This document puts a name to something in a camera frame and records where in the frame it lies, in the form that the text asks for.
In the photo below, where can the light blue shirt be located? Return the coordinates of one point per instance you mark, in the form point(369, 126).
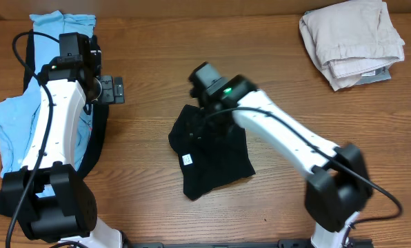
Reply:
point(18, 115)

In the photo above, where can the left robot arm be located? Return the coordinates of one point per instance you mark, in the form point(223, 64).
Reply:
point(47, 198)

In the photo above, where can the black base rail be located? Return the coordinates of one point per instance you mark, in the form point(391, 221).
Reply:
point(219, 245)

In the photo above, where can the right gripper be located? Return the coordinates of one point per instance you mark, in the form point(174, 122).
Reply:
point(204, 128)

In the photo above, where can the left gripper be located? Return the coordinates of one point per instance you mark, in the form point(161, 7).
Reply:
point(109, 95)

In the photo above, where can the folded grey garment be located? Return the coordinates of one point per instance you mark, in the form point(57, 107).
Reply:
point(381, 74)

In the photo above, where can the black garment under pile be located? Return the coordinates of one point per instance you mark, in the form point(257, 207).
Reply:
point(91, 129)

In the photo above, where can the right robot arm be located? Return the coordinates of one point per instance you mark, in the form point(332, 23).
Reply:
point(336, 177)

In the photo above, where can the black t-shirt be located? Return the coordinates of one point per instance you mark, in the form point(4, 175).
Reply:
point(207, 159)

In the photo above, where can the folded beige trousers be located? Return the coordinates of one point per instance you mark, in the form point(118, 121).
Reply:
point(347, 39)

